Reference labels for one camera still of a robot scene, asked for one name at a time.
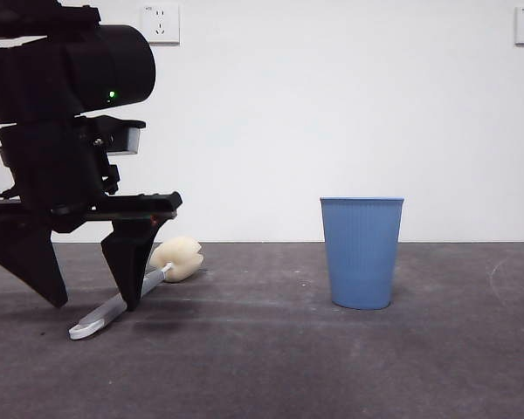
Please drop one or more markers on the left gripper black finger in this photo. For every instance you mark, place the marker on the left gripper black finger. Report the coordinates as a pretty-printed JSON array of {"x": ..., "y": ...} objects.
[
  {"x": 128, "y": 262},
  {"x": 26, "y": 257}
]

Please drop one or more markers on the cup brush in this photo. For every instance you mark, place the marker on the cup brush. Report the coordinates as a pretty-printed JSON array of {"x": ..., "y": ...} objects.
[{"x": 181, "y": 259}]

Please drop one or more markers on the blue ribbed plastic cup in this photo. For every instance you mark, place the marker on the blue ribbed plastic cup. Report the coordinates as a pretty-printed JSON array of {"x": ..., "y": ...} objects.
[{"x": 361, "y": 257}]

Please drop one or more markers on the left wrist grey camera box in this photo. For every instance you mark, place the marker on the left wrist grey camera box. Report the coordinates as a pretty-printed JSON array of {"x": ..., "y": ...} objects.
[{"x": 126, "y": 139}]

